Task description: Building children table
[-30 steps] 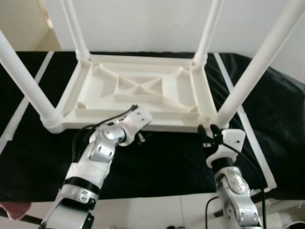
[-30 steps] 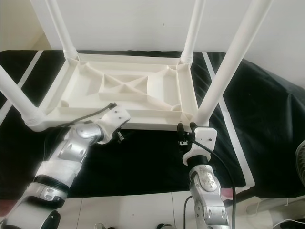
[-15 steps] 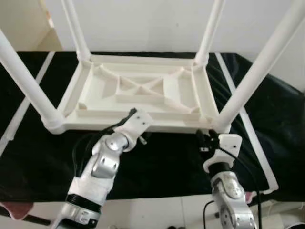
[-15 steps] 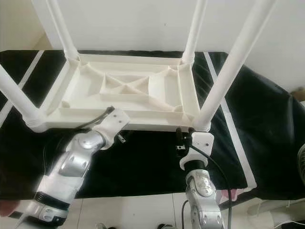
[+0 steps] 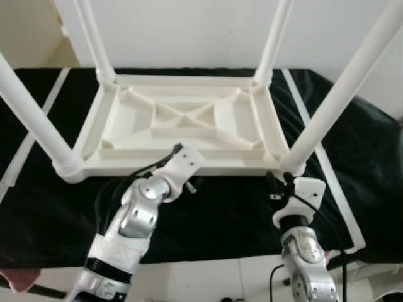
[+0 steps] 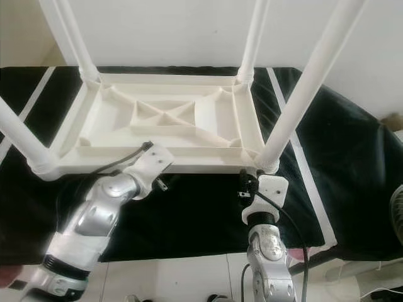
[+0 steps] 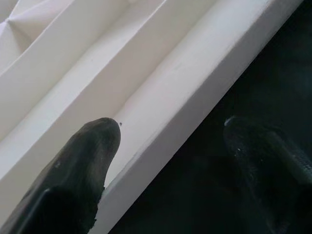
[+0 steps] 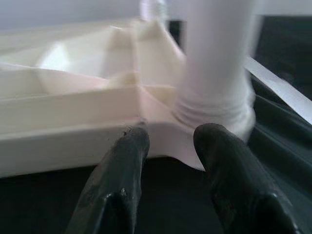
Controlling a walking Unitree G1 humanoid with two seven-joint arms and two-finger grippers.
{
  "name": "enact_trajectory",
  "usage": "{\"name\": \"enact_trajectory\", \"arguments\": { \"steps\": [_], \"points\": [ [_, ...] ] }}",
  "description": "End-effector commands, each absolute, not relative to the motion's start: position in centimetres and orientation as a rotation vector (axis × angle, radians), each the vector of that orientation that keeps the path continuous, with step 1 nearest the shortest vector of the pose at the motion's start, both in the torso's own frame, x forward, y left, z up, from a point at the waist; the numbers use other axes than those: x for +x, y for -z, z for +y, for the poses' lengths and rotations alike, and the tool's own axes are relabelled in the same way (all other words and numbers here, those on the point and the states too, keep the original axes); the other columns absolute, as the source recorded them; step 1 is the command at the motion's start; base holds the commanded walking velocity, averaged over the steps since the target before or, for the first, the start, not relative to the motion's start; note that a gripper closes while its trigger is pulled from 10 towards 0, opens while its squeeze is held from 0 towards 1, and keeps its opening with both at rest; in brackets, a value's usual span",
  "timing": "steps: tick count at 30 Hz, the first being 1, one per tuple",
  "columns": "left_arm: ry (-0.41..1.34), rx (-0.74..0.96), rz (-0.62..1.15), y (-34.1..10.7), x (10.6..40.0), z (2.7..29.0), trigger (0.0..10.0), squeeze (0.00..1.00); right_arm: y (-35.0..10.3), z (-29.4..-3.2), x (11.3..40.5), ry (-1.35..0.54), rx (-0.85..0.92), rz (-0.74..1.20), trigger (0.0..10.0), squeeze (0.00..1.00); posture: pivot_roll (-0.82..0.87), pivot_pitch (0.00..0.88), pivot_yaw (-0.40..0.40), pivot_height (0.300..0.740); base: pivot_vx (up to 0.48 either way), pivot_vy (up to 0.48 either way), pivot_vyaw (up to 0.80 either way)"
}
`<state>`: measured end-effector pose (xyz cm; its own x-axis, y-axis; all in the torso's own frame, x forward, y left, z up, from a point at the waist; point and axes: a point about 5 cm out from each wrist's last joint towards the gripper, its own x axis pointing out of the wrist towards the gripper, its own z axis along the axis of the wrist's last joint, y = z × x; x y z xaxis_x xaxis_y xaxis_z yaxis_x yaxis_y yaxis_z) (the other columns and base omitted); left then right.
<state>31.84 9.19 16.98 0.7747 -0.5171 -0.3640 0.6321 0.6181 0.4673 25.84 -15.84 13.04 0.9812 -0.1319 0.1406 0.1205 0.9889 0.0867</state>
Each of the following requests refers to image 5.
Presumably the white tapered table leg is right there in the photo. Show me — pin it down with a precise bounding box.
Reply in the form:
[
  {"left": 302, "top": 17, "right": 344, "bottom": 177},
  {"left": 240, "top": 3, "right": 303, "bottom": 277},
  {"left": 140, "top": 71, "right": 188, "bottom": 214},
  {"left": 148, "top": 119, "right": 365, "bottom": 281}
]
[
  {"left": 253, "top": 0, "right": 295, "bottom": 87},
  {"left": 71, "top": 0, "right": 118, "bottom": 84},
  {"left": 280, "top": 0, "right": 403, "bottom": 177},
  {"left": 0, "top": 52, "right": 87, "bottom": 184}
]

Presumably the black table cloth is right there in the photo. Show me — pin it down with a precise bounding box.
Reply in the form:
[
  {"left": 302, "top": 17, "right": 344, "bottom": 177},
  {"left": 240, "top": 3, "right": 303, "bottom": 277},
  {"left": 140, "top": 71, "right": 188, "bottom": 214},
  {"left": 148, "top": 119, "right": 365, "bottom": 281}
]
[{"left": 0, "top": 65, "right": 403, "bottom": 269}]

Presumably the long white plastic strip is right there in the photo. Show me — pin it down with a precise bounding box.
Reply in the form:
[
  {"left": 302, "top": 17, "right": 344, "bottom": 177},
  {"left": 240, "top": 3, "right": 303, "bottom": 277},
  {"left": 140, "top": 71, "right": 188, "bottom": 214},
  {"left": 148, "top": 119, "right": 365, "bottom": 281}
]
[
  {"left": 281, "top": 67, "right": 368, "bottom": 254},
  {"left": 0, "top": 67, "right": 72, "bottom": 203}
]

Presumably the pink object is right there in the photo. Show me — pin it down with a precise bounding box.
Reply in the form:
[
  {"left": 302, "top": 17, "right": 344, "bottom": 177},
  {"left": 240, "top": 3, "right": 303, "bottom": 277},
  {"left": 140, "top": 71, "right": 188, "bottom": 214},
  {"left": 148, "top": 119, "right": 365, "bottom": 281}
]
[{"left": 0, "top": 267, "right": 43, "bottom": 293}]

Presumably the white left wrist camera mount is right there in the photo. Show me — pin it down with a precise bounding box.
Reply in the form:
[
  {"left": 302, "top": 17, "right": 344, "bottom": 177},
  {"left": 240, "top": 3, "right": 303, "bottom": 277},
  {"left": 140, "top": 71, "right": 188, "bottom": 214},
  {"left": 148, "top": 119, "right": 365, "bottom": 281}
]
[{"left": 154, "top": 145, "right": 207, "bottom": 197}]

